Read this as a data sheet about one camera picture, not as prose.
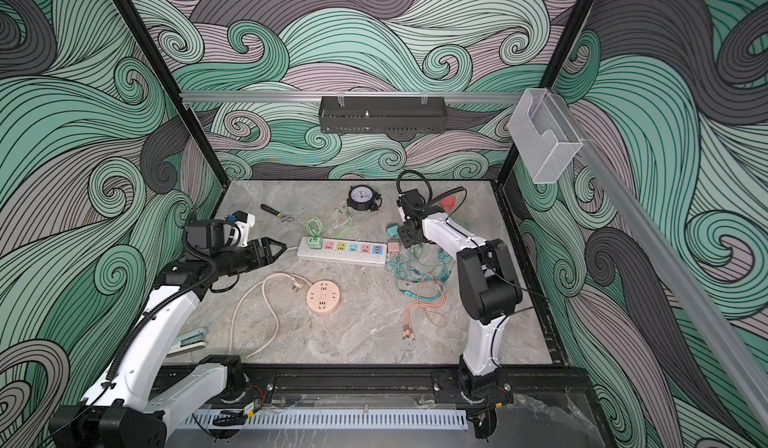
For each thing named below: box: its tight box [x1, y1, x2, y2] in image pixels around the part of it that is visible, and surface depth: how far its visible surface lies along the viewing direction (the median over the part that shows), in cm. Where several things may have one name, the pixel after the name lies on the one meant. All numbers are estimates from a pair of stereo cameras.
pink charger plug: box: [388, 240, 400, 255], surface depth 100 cm
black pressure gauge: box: [347, 185, 383, 211], surface depth 115 cm
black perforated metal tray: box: [318, 96, 448, 134], surface depth 97 cm
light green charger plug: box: [306, 217, 323, 249], surface depth 100 cm
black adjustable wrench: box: [260, 203, 294, 223], surface depth 112 cm
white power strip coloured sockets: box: [296, 237, 387, 265], surface depth 98 cm
